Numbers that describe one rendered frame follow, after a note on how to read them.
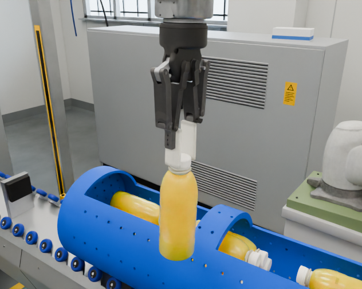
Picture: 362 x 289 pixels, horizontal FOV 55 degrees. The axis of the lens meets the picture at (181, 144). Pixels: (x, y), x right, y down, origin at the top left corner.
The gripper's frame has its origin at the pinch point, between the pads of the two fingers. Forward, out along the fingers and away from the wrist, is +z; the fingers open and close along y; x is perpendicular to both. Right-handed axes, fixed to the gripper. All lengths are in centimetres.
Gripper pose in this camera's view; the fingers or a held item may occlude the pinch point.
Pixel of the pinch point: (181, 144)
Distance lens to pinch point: 60.8
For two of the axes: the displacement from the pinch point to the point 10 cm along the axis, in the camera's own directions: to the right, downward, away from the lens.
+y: -5.9, 2.8, -7.6
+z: -0.2, 9.3, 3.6
